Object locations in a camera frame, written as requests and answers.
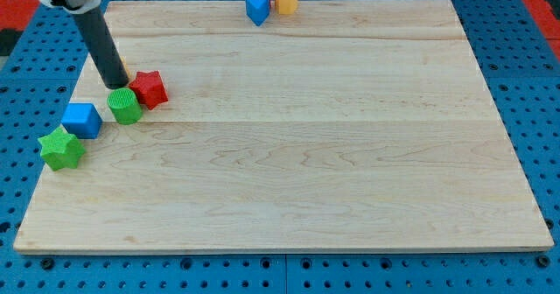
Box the yellow block behind rod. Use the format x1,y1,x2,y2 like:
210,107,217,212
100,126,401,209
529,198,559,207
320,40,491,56
121,57,130,81

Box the green star block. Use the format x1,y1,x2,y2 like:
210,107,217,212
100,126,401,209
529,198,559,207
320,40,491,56
38,127,86,172

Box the green cylinder block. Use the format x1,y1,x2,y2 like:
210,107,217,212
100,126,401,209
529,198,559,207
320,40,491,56
107,87,143,125

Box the blue triangular prism block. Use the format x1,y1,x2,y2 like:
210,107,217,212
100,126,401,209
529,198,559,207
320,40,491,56
245,0,270,26

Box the red star block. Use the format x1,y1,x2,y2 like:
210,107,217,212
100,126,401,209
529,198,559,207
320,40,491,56
129,71,169,110

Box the light wooden board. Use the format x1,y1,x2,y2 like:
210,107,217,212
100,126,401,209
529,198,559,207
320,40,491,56
14,0,553,255

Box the blue cube block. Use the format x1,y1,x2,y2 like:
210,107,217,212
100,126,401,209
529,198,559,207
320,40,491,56
61,103,102,139

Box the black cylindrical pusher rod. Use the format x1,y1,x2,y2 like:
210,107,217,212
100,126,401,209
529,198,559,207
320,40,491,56
73,7,129,90

